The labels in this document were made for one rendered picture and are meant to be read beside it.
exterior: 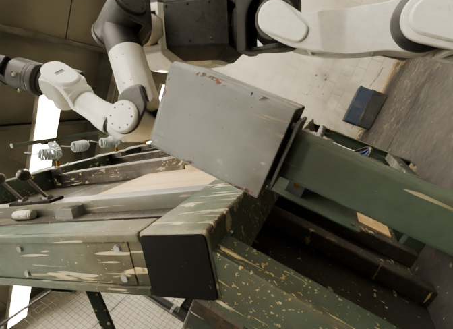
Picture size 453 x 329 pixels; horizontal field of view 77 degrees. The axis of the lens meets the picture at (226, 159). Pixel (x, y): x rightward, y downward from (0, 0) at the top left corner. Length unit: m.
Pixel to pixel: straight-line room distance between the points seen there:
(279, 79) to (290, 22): 5.40
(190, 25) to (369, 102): 4.40
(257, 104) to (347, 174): 0.14
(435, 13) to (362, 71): 5.35
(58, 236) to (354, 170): 0.49
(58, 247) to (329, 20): 0.78
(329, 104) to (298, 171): 5.74
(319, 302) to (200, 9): 0.75
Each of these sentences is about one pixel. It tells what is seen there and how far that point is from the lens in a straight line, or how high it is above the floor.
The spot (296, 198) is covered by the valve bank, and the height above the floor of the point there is 0.71.
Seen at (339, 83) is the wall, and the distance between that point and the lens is 6.11.
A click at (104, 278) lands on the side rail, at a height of 0.94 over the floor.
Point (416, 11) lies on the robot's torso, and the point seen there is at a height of 0.65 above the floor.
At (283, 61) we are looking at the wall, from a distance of 6.23.
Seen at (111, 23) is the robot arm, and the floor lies 1.29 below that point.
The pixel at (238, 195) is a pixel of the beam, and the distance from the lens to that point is 0.53.
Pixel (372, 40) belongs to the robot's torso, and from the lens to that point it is 0.84.
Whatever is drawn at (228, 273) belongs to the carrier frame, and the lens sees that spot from 0.43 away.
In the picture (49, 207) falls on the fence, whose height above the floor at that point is 1.35.
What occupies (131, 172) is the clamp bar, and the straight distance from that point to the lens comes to 1.34.
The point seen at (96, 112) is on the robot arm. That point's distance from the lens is 0.77.
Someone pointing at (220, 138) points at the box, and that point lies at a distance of 0.35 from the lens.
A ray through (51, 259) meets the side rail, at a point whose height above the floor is 1.06.
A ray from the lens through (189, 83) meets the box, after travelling 0.37.
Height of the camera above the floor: 0.73
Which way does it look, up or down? 14 degrees up
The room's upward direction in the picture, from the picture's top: 65 degrees counter-clockwise
